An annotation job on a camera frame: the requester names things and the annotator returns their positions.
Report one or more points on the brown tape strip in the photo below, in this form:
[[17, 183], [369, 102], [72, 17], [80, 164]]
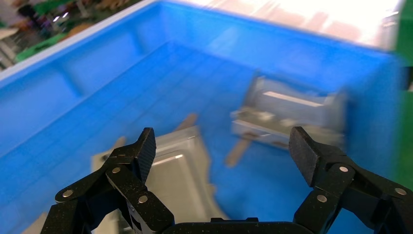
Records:
[[119, 142], [188, 121], [237, 151]]

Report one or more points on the stamped metal plate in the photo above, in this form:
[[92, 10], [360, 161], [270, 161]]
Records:
[[180, 181]]

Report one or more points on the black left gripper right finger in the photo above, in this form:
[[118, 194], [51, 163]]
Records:
[[335, 190]]

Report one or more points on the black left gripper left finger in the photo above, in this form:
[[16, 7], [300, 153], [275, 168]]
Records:
[[129, 193]]

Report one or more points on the blue plastic bin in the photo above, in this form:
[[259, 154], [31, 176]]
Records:
[[193, 80]]

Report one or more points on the sheet metal bracket part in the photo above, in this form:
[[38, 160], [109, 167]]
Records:
[[284, 113]]

